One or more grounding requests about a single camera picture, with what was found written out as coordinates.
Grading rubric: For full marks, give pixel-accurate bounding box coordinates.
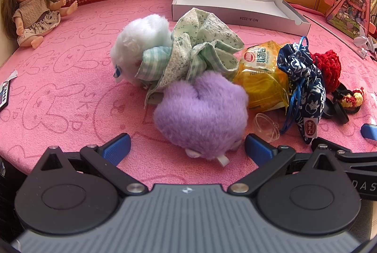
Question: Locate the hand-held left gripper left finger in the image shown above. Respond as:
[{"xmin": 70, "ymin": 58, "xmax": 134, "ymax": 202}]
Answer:
[{"xmin": 34, "ymin": 133, "xmax": 148, "ymax": 198}]

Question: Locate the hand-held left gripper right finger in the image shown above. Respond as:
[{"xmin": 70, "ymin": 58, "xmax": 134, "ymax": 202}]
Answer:
[{"xmin": 227, "ymin": 133, "xmax": 342, "ymax": 197}]

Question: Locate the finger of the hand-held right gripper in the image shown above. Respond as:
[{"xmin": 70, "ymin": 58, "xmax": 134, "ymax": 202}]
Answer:
[
  {"xmin": 311, "ymin": 137, "xmax": 377, "ymax": 166},
  {"xmin": 361, "ymin": 123, "xmax": 377, "ymax": 141}
]

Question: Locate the small yellow red crochet toy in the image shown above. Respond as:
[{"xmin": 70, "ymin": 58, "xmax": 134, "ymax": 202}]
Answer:
[{"xmin": 336, "ymin": 87, "xmax": 365, "ymax": 114}]

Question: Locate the yellow snack packet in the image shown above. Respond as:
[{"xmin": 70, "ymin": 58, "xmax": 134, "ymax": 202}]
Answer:
[{"xmin": 233, "ymin": 41, "xmax": 291, "ymax": 110}]

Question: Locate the purple plush toy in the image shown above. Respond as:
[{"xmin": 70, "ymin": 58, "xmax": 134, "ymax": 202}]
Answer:
[{"xmin": 153, "ymin": 70, "xmax": 249, "ymax": 167}]

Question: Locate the red crochet piece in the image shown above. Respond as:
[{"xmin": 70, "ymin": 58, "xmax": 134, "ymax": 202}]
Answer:
[{"xmin": 311, "ymin": 50, "xmax": 342, "ymax": 93}]

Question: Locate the navy drawstring pouch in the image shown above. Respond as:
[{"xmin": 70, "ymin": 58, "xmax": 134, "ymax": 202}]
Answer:
[{"xmin": 277, "ymin": 36, "xmax": 326, "ymax": 144}]

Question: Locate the white plush toy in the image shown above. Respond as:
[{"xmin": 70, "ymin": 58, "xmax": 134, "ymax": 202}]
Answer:
[{"xmin": 110, "ymin": 14, "xmax": 173, "ymax": 91}]

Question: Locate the green floral cloth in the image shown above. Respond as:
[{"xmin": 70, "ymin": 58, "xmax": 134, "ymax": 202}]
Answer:
[{"xmin": 135, "ymin": 8, "xmax": 245, "ymax": 109}]

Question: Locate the clear plastic dome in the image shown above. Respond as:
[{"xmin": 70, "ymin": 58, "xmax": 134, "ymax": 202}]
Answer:
[{"xmin": 254, "ymin": 113, "xmax": 280, "ymax": 143}]

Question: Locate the pink rabbit print blanket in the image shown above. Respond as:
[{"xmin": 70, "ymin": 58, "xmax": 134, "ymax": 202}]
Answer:
[{"xmin": 0, "ymin": 0, "xmax": 377, "ymax": 186}]

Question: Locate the white paper origami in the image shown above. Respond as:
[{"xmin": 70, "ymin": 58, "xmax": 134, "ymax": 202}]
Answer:
[{"xmin": 353, "ymin": 33, "xmax": 376, "ymax": 59}]

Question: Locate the thin metal rod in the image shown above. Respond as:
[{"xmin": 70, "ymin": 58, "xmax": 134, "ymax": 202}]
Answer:
[{"xmin": 303, "ymin": 14, "xmax": 367, "ymax": 58}]

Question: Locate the dark flat device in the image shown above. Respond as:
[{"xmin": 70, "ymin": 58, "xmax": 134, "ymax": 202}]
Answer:
[{"xmin": 0, "ymin": 79, "xmax": 12, "ymax": 112}]

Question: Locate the pink triangular dollhouse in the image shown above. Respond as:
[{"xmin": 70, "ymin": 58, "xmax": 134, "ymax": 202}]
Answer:
[{"xmin": 325, "ymin": 0, "xmax": 377, "ymax": 40}]

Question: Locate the brown-haired baby doll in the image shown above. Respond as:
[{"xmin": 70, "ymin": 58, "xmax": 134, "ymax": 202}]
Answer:
[{"xmin": 0, "ymin": 0, "xmax": 78, "ymax": 50}]

